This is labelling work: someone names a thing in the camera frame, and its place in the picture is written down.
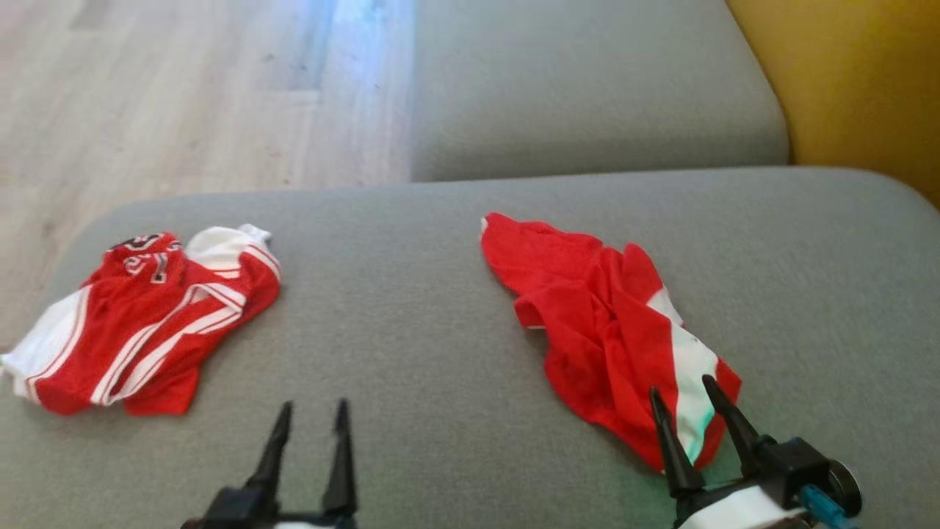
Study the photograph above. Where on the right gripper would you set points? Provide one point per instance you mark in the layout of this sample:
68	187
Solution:
742	510

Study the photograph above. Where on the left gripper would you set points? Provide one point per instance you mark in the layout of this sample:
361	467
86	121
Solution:
250	514

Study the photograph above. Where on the red garment with white trim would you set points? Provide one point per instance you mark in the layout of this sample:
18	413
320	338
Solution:
587	323

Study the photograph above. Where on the large grey sofa seat cushion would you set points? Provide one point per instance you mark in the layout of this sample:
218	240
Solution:
440	330

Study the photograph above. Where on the red white striped jersey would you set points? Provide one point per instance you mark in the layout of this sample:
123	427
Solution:
147	323

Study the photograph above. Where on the grey sofa cushion with seam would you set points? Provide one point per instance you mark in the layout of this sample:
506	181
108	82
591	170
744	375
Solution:
587	88

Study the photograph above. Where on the yellow sofa backrest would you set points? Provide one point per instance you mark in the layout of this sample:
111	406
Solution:
866	73

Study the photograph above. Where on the black round wrist camera mount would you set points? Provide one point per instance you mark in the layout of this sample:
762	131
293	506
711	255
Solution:
850	488

